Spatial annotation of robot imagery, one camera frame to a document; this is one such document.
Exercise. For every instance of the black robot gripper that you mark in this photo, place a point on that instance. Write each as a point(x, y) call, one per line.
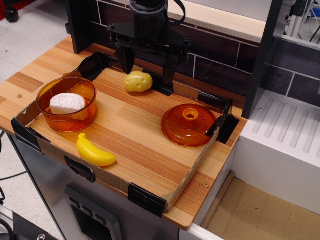
point(151, 31)

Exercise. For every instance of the white and orange toy sushi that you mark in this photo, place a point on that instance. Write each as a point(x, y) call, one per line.
point(69, 104)

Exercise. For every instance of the orange transparent pot lid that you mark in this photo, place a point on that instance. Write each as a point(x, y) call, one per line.
point(188, 125)

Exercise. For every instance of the orange transparent plastic pot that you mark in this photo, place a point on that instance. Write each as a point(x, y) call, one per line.
point(68, 83)

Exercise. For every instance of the taped cardboard fence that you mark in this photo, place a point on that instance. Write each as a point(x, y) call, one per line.
point(150, 170)

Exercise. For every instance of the yellow toy potato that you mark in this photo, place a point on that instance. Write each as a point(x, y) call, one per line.
point(138, 81)

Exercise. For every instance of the yellow toy banana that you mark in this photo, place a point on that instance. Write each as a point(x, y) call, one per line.
point(93, 154)

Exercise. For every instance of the black chair caster wheel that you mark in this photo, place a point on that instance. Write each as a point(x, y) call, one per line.
point(11, 14)

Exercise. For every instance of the white toy sink drainboard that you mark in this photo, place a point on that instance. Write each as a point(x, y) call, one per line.
point(278, 150)

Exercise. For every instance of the grey toy oven front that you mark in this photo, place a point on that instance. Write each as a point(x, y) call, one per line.
point(84, 210)

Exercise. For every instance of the dark vertical cabinet post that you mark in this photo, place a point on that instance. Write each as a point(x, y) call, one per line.
point(257, 84)

